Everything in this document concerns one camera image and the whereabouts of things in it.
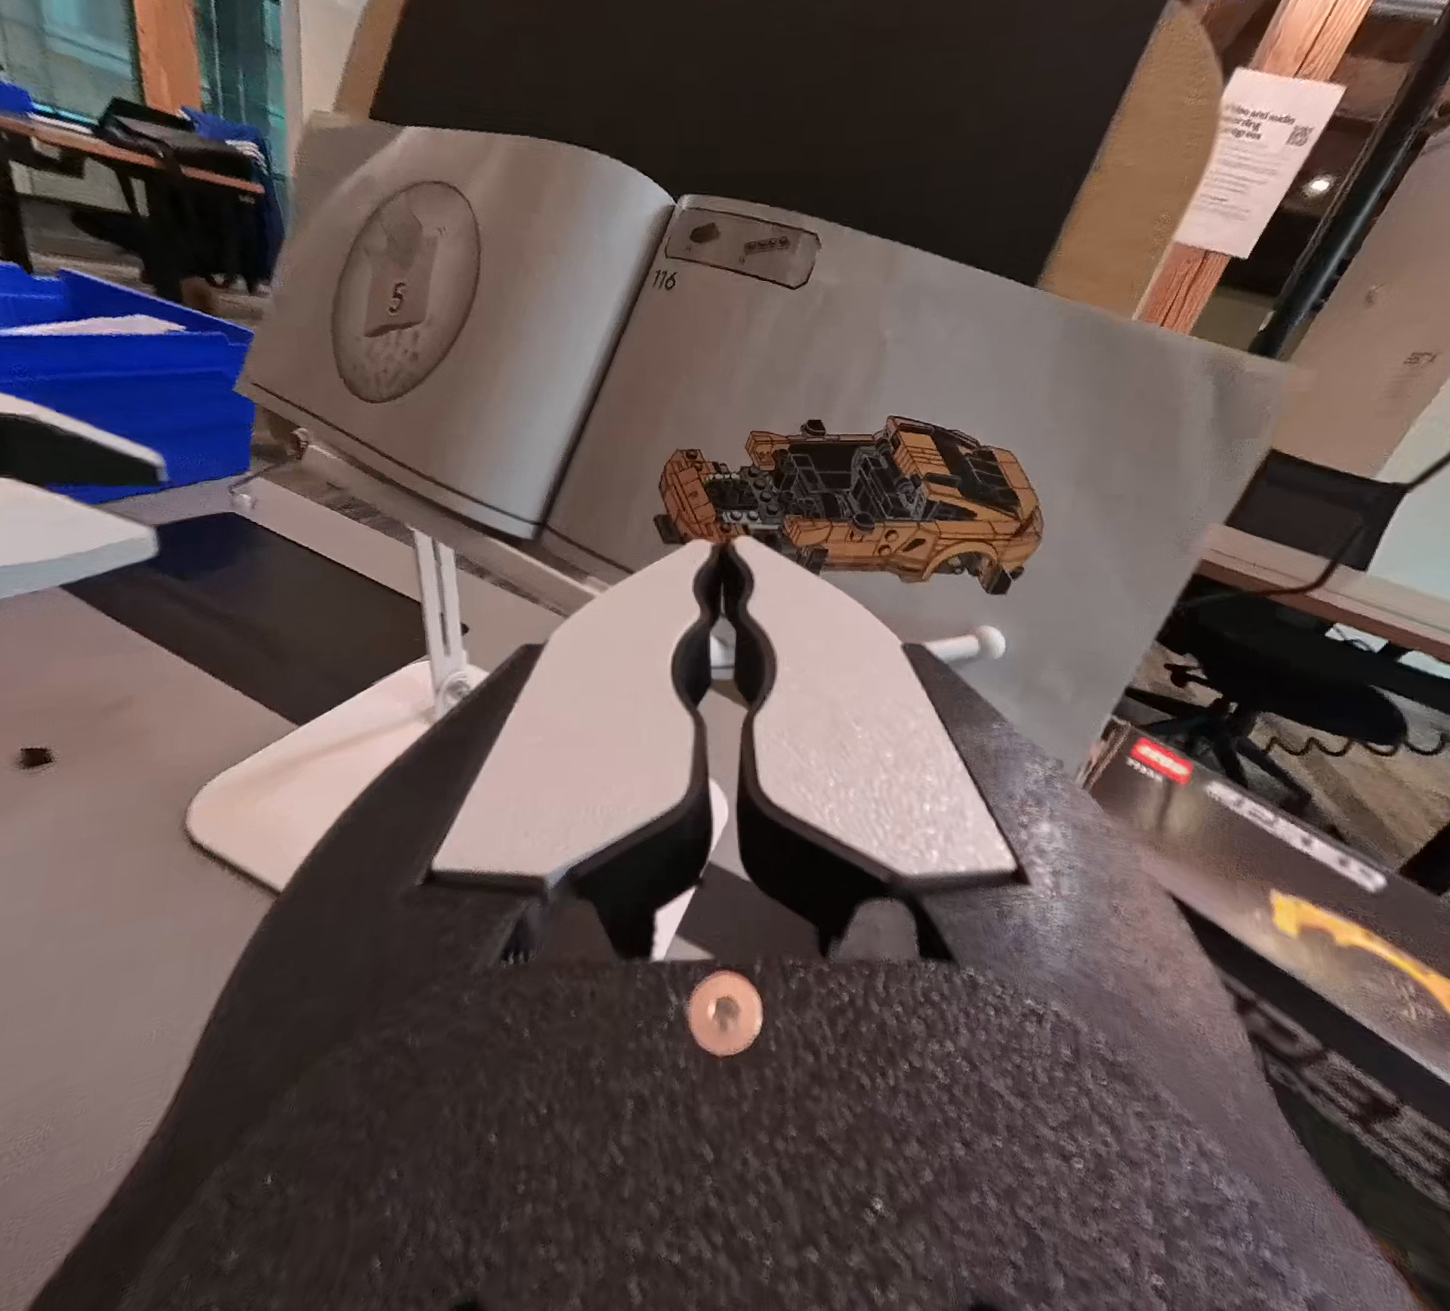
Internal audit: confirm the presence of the instruction booklet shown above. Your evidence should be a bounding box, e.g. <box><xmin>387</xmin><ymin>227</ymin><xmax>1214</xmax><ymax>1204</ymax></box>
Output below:
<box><xmin>236</xmin><ymin>111</ymin><xmax>1288</xmax><ymax>772</ymax></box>

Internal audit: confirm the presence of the long wooden desk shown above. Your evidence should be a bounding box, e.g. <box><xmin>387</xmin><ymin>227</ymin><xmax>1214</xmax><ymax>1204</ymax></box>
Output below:
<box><xmin>1194</xmin><ymin>523</ymin><xmax>1450</xmax><ymax>662</ymax></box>

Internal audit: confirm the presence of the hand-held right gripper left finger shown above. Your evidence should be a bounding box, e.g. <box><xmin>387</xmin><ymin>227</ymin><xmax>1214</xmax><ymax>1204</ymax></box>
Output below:
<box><xmin>430</xmin><ymin>541</ymin><xmax>724</xmax><ymax>959</ymax></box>

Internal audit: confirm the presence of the black cable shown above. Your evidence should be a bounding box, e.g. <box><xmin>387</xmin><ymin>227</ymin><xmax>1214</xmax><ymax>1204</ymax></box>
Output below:
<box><xmin>1291</xmin><ymin>444</ymin><xmax>1450</xmax><ymax>600</ymax></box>

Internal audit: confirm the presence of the cluttered wooden desk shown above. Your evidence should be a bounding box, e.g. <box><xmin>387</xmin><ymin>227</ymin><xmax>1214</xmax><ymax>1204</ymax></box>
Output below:
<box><xmin>0</xmin><ymin>97</ymin><xmax>273</xmax><ymax>293</ymax></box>

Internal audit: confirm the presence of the black lego set box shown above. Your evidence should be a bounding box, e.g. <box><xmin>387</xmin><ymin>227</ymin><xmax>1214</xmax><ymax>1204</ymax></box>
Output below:
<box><xmin>1081</xmin><ymin>716</ymin><xmax>1450</xmax><ymax>1311</ymax></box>

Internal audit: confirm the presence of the blue plastic bin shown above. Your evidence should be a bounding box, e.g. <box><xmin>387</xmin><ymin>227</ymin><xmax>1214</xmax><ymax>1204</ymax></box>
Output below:
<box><xmin>0</xmin><ymin>263</ymin><xmax>258</xmax><ymax>579</ymax></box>

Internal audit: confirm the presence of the black stand pole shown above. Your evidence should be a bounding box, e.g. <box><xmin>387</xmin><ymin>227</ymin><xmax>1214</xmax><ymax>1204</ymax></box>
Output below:
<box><xmin>1245</xmin><ymin>30</ymin><xmax>1450</xmax><ymax>361</ymax></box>

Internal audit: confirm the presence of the white door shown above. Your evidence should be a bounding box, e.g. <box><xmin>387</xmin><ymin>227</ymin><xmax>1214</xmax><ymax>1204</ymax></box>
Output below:
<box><xmin>276</xmin><ymin>0</ymin><xmax>400</xmax><ymax>237</ymax></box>

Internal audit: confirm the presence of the white paper sign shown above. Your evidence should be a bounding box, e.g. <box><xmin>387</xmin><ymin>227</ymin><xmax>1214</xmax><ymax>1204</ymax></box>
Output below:
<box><xmin>1171</xmin><ymin>67</ymin><xmax>1347</xmax><ymax>260</ymax></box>

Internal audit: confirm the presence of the white book stand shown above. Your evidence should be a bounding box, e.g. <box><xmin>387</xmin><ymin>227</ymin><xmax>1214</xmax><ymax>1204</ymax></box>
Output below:
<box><xmin>185</xmin><ymin>0</ymin><xmax>1236</xmax><ymax>962</ymax></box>

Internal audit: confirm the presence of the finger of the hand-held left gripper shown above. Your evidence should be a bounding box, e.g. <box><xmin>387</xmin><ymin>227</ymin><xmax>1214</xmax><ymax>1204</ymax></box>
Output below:
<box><xmin>0</xmin><ymin>476</ymin><xmax>159</xmax><ymax>601</ymax></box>
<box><xmin>0</xmin><ymin>391</ymin><xmax>171</xmax><ymax>490</ymax></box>

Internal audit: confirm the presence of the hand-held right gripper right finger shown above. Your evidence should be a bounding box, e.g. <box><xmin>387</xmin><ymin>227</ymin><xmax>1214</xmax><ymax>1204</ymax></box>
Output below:
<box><xmin>721</xmin><ymin>536</ymin><xmax>1020</xmax><ymax>941</ymax></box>

